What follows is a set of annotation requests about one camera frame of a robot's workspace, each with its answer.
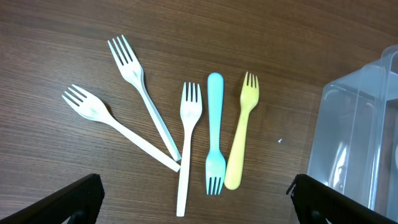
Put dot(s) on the blue plastic fork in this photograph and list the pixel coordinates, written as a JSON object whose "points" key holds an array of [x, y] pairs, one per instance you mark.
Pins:
{"points": [[215, 165]]}

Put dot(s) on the clear left plastic container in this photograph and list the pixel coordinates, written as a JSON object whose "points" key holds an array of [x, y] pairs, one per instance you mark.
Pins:
{"points": [[354, 149]]}

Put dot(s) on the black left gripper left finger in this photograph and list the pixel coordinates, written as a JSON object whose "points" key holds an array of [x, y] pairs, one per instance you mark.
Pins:
{"points": [[79, 202]]}

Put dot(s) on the yellow plastic fork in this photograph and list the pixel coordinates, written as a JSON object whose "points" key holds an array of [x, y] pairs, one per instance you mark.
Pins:
{"points": [[248, 100]]}

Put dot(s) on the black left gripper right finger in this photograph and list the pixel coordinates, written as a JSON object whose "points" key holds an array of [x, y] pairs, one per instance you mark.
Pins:
{"points": [[315, 203]]}

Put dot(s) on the white plastic fork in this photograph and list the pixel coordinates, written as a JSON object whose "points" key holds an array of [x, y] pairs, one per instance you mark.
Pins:
{"points": [[190, 113], [91, 107], [132, 71]]}

